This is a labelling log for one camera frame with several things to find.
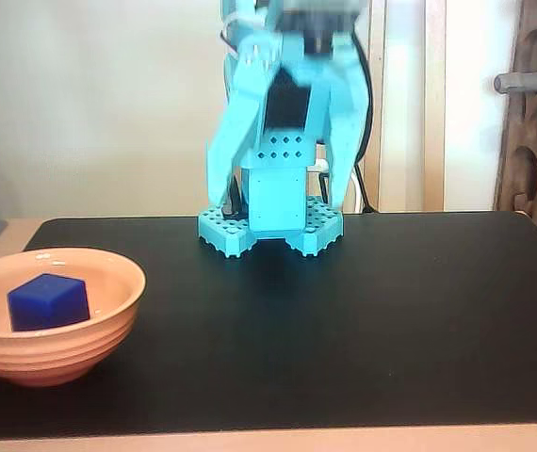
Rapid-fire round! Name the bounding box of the cyan wrist camera mount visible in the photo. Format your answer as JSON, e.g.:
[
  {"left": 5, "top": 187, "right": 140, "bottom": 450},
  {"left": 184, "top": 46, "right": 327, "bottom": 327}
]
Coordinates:
[{"left": 277, "top": 0, "right": 365, "bottom": 54}]

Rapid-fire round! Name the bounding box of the grey tube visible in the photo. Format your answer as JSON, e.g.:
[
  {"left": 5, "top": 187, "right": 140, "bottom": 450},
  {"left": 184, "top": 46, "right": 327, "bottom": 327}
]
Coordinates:
[{"left": 493, "top": 70, "right": 537, "bottom": 95}]

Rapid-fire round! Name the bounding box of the white cable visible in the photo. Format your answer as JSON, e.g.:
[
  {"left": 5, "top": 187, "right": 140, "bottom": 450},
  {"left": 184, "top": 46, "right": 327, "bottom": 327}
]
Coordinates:
[{"left": 314, "top": 158, "right": 365, "bottom": 213}]

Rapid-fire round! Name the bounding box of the orange ribbed bowl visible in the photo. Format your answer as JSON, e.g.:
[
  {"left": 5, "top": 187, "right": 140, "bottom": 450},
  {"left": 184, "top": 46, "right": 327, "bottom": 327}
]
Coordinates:
[{"left": 0, "top": 248, "right": 147, "bottom": 388}]

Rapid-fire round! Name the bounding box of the light wooden slatted panel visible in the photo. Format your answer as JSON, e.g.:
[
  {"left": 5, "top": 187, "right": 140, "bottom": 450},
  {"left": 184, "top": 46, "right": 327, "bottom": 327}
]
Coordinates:
[{"left": 357, "top": 0, "right": 447, "bottom": 213}]

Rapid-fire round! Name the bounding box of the black table clamp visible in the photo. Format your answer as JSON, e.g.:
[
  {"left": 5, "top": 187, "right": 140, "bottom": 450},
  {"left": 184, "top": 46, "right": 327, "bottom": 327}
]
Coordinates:
[{"left": 222, "top": 177, "right": 247, "bottom": 218}]

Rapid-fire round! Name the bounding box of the cyan perforated robot base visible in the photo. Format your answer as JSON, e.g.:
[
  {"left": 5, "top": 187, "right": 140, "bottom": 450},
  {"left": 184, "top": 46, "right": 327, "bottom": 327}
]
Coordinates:
[{"left": 197, "top": 195, "right": 345, "bottom": 259}]

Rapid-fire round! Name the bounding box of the black power cable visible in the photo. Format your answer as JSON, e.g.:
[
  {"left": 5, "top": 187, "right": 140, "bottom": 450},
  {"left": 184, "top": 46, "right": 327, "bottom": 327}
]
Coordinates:
[{"left": 355, "top": 162, "right": 379, "bottom": 214}]

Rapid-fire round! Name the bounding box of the black camera cable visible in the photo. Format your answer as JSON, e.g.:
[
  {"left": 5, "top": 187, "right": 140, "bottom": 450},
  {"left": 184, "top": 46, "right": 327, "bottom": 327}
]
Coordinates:
[{"left": 351, "top": 25, "right": 374, "bottom": 159}]

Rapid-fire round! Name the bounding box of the cyan gripper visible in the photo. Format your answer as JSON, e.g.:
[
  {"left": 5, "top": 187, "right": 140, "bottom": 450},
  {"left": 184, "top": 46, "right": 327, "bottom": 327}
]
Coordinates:
[{"left": 204, "top": 27, "right": 371, "bottom": 209}]

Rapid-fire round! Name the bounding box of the brown wooden wine rack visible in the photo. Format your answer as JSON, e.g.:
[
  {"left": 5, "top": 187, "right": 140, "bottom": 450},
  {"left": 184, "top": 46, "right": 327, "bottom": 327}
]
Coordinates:
[{"left": 493, "top": 0, "right": 537, "bottom": 259}]

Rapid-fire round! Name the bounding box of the black mat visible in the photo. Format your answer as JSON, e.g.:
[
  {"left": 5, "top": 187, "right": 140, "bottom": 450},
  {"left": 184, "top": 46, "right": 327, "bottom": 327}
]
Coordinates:
[{"left": 0, "top": 210, "right": 537, "bottom": 432}]

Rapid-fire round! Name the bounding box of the blue cube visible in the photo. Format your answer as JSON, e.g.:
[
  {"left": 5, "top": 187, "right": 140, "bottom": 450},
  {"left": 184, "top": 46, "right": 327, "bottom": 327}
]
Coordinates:
[{"left": 7, "top": 273, "right": 91, "bottom": 333}]

